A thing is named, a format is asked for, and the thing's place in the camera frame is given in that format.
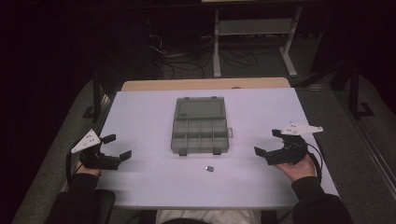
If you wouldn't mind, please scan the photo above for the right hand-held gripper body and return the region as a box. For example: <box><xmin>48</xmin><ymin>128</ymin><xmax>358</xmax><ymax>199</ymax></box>
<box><xmin>265</xmin><ymin>121</ymin><xmax>324</xmax><ymax>166</ymax></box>

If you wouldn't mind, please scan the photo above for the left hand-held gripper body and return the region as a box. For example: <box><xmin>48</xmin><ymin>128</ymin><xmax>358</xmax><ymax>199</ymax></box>
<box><xmin>70</xmin><ymin>128</ymin><xmax>121</xmax><ymax>171</ymax></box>

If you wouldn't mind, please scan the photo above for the person's left hand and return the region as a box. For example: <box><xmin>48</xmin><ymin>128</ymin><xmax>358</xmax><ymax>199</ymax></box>
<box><xmin>75</xmin><ymin>160</ymin><xmax>102</xmax><ymax>177</ymax></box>

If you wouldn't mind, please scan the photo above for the person's right hand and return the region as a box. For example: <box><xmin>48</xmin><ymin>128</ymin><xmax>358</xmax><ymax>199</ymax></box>
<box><xmin>274</xmin><ymin>153</ymin><xmax>317</xmax><ymax>183</ymax></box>

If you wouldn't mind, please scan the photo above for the black metal stand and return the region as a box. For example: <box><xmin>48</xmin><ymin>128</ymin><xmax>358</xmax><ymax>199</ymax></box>
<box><xmin>330</xmin><ymin>62</ymin><xmax>376</xmax><ymax>120</ymax></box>
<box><xmin>82</xmin><ymin>68</ymin><xmax>108</xmax><ymax>122</ymax></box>

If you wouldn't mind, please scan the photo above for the grey plastic compartment box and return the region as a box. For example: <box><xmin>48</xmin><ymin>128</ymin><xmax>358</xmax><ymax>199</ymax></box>
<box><xmin>170</xmin><ymin>95</ymin><xmax>234</xmax><ymax>157</ymax></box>

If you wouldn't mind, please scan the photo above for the light wooden table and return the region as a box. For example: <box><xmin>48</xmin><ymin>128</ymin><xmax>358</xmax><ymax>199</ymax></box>
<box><xmin>120</xmin><ymin>77</ymin><xmax>292</xmax><ymax>92</ymax></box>

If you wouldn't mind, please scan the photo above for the left hand-held gripper cable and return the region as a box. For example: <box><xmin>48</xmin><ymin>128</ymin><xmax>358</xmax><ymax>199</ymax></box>
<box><xmin>64</xmin><ymin>146</ymin><xmax>85</xmax><ymax>186</ymax></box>

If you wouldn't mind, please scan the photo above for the hand-held gripper cable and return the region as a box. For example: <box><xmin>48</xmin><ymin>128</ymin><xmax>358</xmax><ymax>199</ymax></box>
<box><xmin>64</xmin><ymin>146</ymin><xmax>85</xmax><ymax>186</ymax></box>
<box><xmin>303</xmin><ymin>141</ymin><xmax>325</xmax><ymax>183</ymax></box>

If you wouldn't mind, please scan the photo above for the right hand-held gripper cable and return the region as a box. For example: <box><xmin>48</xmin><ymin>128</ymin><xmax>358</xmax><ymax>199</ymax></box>
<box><xmin>303</xmin><ymin>141</ymin><xmax>325</xmax><ymax>183</ymax></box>

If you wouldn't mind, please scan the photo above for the metal floor rail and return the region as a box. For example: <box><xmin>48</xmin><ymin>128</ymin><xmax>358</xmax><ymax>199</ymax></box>
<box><xmin>337</xmin><ymin>90</ymin><xmax>396</xmax><ymax>200</ymax></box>

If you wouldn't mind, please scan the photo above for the bundle of floor cables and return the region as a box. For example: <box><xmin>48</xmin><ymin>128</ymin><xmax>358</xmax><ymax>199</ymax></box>
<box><xmin>146</xmin><ymin>31</ymin><xmax>260</xmax><ymax>80</ymax></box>

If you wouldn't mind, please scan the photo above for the white metal desk frame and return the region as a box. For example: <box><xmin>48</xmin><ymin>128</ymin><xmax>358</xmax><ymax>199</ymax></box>
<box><xmin>213</xmin><ymin>6</ymin><xmax>304</xmax><ymax>78</ymax></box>

